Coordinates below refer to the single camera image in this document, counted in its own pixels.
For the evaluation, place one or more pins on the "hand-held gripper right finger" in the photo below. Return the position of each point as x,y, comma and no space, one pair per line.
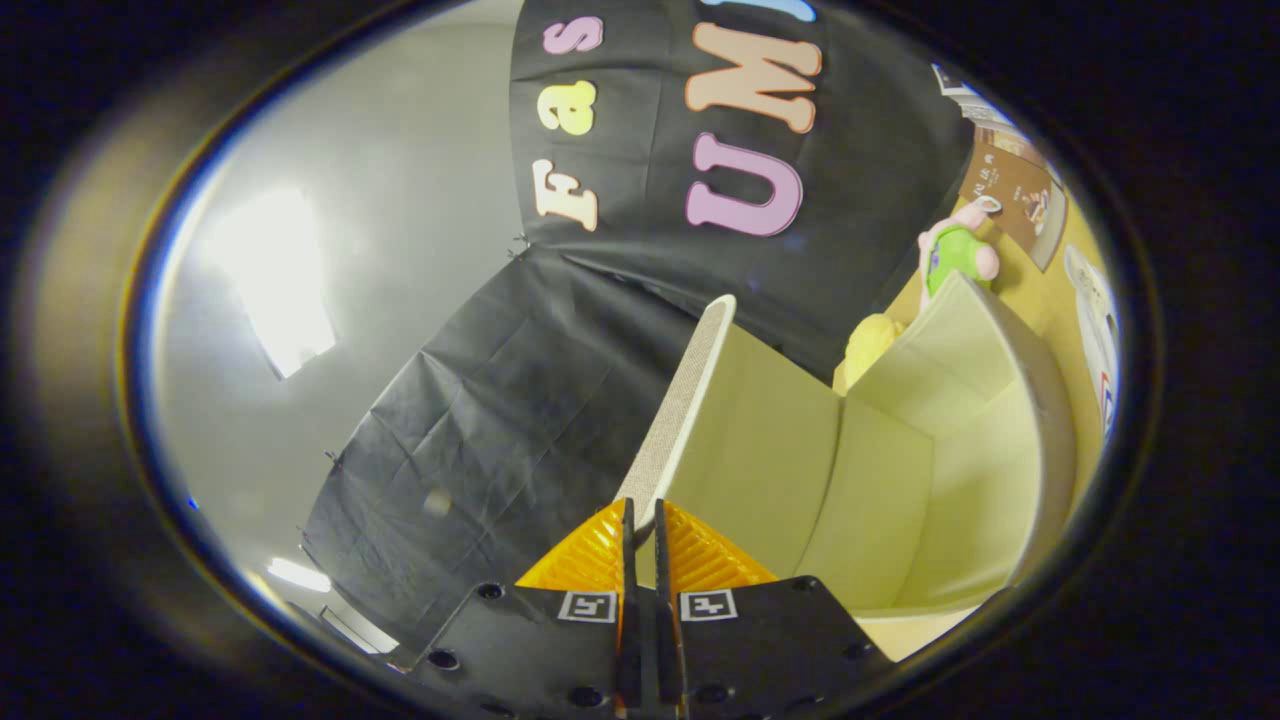
668,650

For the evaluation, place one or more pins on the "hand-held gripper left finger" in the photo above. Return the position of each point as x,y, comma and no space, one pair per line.
630,640

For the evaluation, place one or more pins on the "beige fabric storage box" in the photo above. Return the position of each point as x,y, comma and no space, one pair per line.
880,480

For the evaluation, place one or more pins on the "white canvas shoe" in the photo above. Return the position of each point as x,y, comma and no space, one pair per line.
1098,340

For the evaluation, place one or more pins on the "black backdrop cloth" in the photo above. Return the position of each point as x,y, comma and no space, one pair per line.
520,400

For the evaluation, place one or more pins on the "yellow plush toy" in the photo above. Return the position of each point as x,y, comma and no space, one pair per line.
868,345

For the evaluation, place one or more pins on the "green and pink plush toy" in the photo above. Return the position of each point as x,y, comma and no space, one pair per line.
955,255

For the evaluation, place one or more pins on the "brown book with illustrated cover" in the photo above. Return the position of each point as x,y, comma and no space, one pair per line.
1015,195

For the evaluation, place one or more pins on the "brown book with photo cover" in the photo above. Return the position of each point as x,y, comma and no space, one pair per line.
1015,145

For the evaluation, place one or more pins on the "white book with dark picture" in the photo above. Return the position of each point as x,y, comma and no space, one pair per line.
965,90

